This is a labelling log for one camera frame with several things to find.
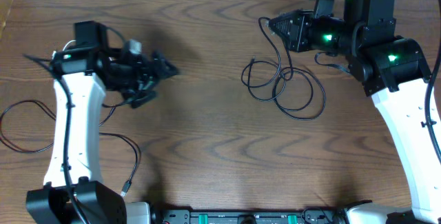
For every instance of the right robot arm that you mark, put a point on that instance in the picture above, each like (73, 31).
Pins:
(395, 74)

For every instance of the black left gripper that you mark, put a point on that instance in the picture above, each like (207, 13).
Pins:
(149, 77)

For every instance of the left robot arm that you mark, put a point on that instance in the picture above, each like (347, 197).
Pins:
(73, 189)

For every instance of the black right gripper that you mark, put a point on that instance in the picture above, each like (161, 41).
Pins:
(298, 41)

